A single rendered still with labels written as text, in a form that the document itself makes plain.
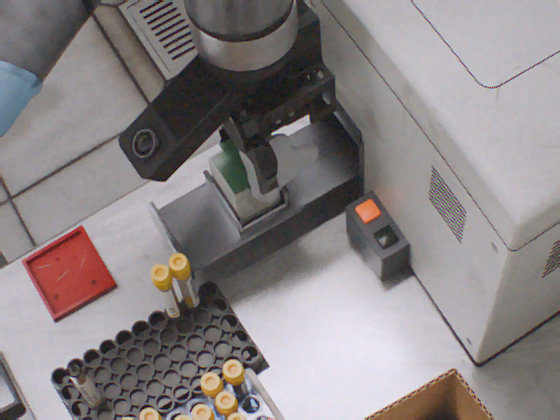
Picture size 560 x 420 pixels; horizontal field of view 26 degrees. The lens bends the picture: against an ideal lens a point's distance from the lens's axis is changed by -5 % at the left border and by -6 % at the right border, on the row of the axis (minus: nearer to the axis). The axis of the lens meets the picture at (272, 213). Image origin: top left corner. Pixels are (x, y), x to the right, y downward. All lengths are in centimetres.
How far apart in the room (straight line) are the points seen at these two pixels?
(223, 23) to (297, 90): 14
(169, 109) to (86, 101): 133
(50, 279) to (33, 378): 10
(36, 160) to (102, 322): 112
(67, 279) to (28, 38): 42
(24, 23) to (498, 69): 32
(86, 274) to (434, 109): 42
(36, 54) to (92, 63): 152
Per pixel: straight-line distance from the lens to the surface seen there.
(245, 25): 81
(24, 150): 223
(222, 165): 104
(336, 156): 111
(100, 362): 108
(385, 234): 107
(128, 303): 112
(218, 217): 110
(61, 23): 78
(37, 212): 217
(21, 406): 108
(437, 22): 88
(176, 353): 108
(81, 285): 113
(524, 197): 82
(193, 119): 91
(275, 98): 93
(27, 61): 76
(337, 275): 111
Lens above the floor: 191
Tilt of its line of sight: 65 degrees down
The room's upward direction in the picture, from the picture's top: 9 degrees counter-clockwise
